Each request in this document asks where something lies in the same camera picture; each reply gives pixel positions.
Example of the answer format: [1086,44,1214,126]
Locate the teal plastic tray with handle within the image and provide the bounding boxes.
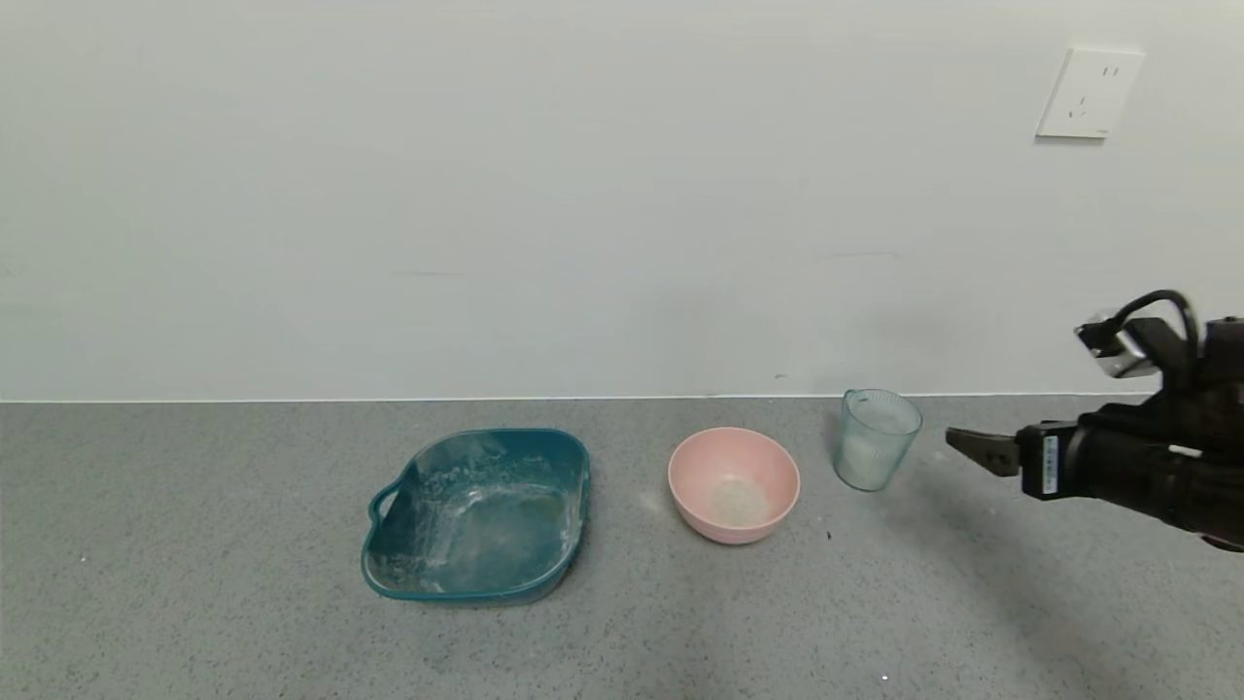
[362,428,592,604]

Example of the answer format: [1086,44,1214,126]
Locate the pink bowl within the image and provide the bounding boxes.
[667,426,802,545]

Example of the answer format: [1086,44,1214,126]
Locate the translucent blue plastic cup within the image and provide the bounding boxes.
[834,389,922,492]

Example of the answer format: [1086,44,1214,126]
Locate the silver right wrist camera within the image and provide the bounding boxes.
[1074,313,1162,382]

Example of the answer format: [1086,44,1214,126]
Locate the white wall socket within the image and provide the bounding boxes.
[1036,47,1146,140]

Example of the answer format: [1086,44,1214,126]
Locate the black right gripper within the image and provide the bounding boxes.
[945,415,1178,522]

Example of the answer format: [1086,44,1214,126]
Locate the black camera cable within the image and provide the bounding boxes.
[1106,290,1203,390]

